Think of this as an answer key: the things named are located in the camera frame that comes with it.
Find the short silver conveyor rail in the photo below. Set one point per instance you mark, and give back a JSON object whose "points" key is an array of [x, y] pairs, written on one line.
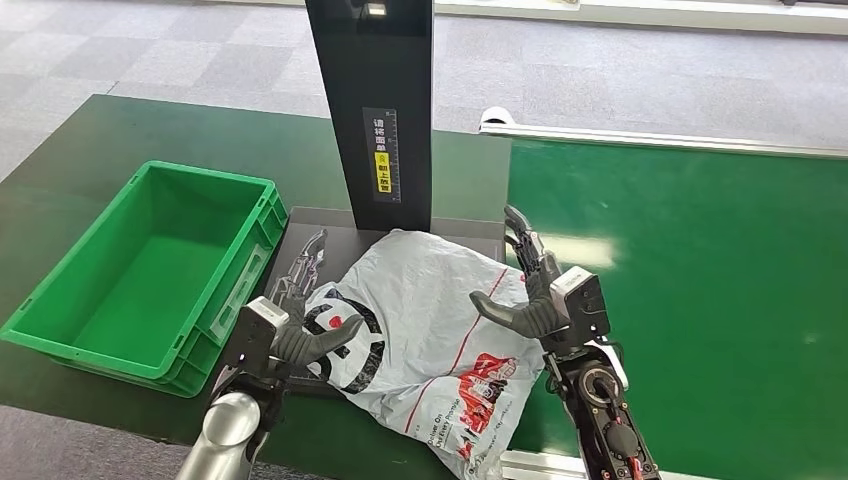
{"points": [[543, 467]]}

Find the green conveyor belt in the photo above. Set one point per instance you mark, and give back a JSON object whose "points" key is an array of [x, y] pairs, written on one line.
{"points": [[715, 278]]}

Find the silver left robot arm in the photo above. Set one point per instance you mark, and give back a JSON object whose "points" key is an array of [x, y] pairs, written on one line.
{"points": [[228, 430]]}

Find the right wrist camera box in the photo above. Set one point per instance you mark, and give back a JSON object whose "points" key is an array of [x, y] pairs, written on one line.
{"points": [[583, 305]]}

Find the white plastic courier package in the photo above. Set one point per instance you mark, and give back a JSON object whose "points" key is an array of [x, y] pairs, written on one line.
{"points": [[424, 311]]}

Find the black weighing scanner device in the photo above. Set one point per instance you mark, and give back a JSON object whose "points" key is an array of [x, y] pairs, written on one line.
{"points": [[384, 132]]}

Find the long silver conveyor rail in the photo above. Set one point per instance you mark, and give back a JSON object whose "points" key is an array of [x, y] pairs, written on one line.
{"points": [[662, 139]]}

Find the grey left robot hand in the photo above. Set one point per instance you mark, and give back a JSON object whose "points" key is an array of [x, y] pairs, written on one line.
{"points": [[318, 344]]}

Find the white conveyor roller cap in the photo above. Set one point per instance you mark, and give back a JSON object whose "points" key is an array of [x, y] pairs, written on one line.
{"points": [[497, 116]]}

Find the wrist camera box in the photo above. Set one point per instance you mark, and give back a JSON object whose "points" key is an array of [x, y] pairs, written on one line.
{"points": [[583, 305], [255, 338]]}

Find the green plastic crate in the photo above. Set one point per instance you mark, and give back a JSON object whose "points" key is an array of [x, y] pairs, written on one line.
{"points": [[152, 285]]}

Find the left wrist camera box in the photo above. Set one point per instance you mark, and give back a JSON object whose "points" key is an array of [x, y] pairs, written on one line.
{"points": [[255, 338]]}

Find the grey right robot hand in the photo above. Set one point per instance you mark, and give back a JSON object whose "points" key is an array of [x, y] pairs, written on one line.
{"points": [[536, 311]]}

